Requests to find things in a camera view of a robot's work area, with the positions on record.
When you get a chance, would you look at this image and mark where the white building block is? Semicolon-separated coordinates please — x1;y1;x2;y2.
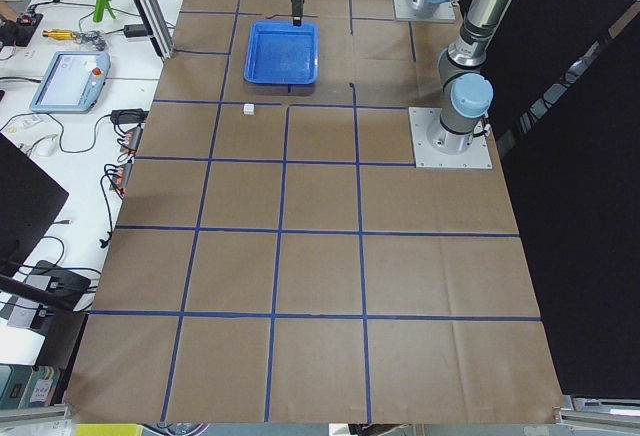
243;103;255;116

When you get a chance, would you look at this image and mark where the blue plastic tray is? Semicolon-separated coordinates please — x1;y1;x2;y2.
244;20;319;85

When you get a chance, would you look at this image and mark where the black power adapter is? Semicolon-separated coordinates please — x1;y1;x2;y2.
123;24;149;39

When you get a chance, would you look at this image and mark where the green clamp tool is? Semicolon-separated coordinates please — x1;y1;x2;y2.
92;0;116;23

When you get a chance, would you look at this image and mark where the blue teach pendant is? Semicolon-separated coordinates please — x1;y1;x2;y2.
29;51;111;114

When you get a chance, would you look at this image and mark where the brown paper table cover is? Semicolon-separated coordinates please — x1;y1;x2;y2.
65;0;561;424

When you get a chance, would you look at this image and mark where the black monitor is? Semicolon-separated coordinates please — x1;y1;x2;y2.
0;136;69;277

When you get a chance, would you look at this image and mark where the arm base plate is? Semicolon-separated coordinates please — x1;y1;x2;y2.
408;107;493;170
393;0;456;24

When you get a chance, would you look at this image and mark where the aluminium frame post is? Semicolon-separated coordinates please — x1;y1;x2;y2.
133;0;174;61

